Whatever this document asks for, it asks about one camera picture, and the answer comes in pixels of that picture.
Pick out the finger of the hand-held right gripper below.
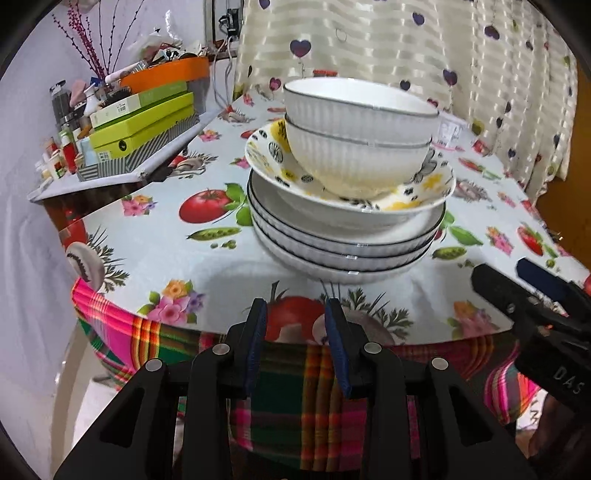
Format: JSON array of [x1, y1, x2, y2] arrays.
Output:
[[516, 257, 591, 324], [471, 263, 563, 343]]

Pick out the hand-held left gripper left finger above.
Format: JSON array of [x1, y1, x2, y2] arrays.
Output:
[[54, 298, 269, 480]]

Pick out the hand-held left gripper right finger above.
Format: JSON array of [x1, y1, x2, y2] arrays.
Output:
[[324, 298, 539, 480]]

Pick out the white black-rimmed plate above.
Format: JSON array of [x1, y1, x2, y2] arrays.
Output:
[[247, 171, 447, 247], [253, 222, 437, 284], [249, 198, 443, 266]]

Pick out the white ribbed bowl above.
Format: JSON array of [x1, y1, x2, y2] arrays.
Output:
[[283, 77, 440, 139], [284, 113, 433, 198]]

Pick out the yellow floral plate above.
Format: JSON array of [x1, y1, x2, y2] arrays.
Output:
[[245, 117, 456, 230]]

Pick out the wooden cabinet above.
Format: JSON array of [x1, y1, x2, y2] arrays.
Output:
[[536, 55, 591, 273]]

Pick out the plaid cloth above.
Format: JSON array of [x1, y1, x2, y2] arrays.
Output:
[[69, 277, 555, 472]]

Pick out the vegetable print tablecloth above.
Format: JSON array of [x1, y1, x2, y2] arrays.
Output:
[[60, 90, 591, 347]]

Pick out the white plastic tub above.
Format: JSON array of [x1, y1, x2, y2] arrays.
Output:
[[431, 113, 468, 151]]

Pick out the striped box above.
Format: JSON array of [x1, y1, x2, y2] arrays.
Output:
[[75, 113, 202, 183]]

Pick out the dark red side furniture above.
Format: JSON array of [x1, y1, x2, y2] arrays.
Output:
[[44, 196, 93, 241]]

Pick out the lime green flat box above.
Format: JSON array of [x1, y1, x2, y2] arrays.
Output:
[[88, 91, 197, 151]]

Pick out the white side shelf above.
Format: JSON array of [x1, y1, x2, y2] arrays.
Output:
[[27, 161, 153, 202]]

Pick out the olive green flat box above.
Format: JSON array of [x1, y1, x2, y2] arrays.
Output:
[[89, 82, 190, 131]]

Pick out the heart print curtain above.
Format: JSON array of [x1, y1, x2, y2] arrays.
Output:
[[233, 0, 580, 204]]

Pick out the row of small bottles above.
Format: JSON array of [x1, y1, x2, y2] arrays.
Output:
[[36, 124, 90, 182]]

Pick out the black hairbrush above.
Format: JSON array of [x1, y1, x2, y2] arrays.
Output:
[[99, 88, 134, 109]]

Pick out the orange round box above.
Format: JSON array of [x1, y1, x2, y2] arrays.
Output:
[[119, 56, 212, 114]]

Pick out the dark bottle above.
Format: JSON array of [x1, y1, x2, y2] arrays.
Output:
[[50, 80, 71, 127]]

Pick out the plastic bags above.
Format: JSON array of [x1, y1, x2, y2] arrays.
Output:
[[129, 9, 206, 65]]

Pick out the purple dried twigs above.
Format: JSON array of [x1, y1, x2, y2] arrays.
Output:
[[52, 0, 139, 80]]

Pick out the white cable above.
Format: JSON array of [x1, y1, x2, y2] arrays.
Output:
[[210, 34, 238, 109]]

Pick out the wall socket charger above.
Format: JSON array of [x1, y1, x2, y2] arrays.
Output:
[[218, 8, 244, 37]]

